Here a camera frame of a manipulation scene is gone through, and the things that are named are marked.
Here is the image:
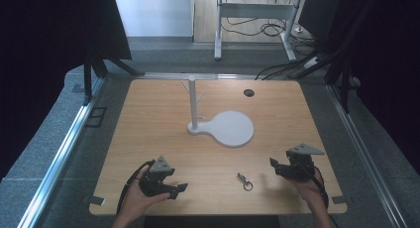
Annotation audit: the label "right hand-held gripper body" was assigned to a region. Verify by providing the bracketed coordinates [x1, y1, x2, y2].
[276, 143, 326, 181]

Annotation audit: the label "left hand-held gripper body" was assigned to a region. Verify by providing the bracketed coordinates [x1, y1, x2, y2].
[138, 155, 179, 198]

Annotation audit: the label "metal key ring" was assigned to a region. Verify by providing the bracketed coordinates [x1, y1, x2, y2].
[237, 171, 255, 192]

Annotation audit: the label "white jewelry tree stand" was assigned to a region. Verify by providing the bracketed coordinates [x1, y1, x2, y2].
[180, 74, 256, 149]

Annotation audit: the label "person's left hand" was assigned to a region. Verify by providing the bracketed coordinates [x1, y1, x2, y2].
[121, 173, 171, 219]

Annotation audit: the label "person's right hand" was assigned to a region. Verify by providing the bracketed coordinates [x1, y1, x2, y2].
[285, 166, 327, 206]

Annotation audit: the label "black metal stand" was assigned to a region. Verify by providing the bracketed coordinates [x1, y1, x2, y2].
[81, 44, 147, 106]
[290, 0, 377, 114]

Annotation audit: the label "white power strip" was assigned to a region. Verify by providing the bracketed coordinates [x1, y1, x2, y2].
[302, 57, 321, 70]

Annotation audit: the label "black curtain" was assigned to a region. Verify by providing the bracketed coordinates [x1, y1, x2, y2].
[0, 0, 133, 183]
[325, 0, 420, 176]

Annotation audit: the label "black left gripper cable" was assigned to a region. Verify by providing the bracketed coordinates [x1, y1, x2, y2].
[116, 159, 157, 216]

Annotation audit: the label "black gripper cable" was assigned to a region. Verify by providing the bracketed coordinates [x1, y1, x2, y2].
[310, 165, 330, 210]
[116, 159, 157, 216]

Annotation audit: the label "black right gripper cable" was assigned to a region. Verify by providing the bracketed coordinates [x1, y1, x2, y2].
[310, 165, 330, 210]

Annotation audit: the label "aluminium rail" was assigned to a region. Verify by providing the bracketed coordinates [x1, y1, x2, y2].
[325, 83, 410, 228]
[17, 76, 106, 228]

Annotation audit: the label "black rectangular bracket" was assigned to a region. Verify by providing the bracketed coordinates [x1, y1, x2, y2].
[84, 105, 108, 129]

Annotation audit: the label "black floor cables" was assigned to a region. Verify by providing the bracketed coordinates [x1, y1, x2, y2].
[220, 15, 320, 81]

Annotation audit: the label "white metal desk frame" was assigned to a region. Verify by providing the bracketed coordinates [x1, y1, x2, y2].
[213, 0, 305, 62]

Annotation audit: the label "white wall panel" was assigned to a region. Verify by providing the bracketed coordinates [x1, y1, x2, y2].
[112, 0, 195, 38]

